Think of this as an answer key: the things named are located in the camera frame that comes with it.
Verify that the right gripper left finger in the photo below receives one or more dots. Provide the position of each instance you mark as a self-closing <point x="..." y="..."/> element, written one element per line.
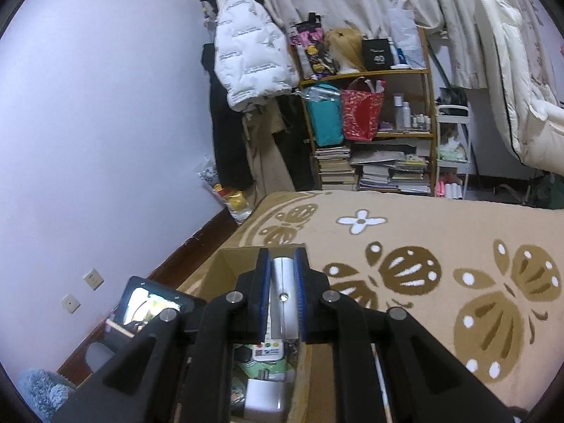
<point x="179" y="366"/>

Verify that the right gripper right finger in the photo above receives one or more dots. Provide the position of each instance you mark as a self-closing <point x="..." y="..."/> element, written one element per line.
<point x="386" y="365"/>

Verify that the green surfboard-shaped remote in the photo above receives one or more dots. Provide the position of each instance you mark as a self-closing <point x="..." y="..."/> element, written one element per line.
<point x="277" y="371"/>

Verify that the large white box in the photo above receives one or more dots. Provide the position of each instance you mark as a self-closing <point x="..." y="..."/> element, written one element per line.
<point x="265" y="401"/>

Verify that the white TV remote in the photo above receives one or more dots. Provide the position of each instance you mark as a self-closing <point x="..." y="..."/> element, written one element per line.
<point x="271" y="350"/>

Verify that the light blue slim remote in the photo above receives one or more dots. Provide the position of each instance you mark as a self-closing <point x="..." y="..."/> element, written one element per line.
<point x="284" y="322"/>

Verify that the keychain bunch with charms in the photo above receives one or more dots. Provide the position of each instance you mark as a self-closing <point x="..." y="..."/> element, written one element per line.
<point x="241" y="359"/>

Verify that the cardboard box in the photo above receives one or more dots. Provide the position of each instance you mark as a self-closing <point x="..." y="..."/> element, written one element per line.
<point x="242" y="316"/>

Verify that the beige patterned rug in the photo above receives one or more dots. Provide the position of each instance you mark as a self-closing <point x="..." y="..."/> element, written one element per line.
<point x="486" y="279"/>

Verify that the blue fuzzy slipper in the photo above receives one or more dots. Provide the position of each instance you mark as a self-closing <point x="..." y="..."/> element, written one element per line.
<point x="44" y="392"/>

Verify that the plastic bag with toys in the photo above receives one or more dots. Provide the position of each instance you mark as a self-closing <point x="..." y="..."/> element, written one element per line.
<point x="233" y="199"/>

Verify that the black hanging coat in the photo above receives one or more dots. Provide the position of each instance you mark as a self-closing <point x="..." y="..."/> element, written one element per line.
<point x="228" y="133"/>

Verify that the stack of books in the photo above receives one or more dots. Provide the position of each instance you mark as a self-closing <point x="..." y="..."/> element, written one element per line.
<point x="334" y="168"/>

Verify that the wooden bookshelf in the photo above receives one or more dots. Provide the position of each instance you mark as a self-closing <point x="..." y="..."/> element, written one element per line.
<point x="401" y="158"/>

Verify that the white puffer jacket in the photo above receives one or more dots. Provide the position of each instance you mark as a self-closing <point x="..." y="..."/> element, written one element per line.
<point x="252" y="56"/>

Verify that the white utility cart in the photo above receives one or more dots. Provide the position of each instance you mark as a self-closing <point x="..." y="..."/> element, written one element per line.
<point x="453" y="151"/>

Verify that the teal bag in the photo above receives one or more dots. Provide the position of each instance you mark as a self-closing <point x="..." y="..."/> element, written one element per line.
<point x="324" y="107"/>

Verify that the cream duvet on chair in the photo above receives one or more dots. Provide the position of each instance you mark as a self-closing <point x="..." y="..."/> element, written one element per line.
<point x="525" y="112"/>

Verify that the red gift bag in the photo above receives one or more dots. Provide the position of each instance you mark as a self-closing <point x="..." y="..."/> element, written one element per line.
<point x="362" y="101"/>

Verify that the blonde wig head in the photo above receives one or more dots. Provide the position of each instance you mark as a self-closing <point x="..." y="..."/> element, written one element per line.
<point x="345" y="46"/>

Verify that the black box number 40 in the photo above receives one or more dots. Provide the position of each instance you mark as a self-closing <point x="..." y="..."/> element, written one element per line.
<point x="377" y="54"/>

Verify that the beige curtain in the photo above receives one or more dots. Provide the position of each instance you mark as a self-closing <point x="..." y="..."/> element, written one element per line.
<point x="454" y="17"/>

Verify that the wall socket lower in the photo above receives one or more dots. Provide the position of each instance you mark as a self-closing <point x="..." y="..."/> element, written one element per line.
<point x="70" y="303"/>

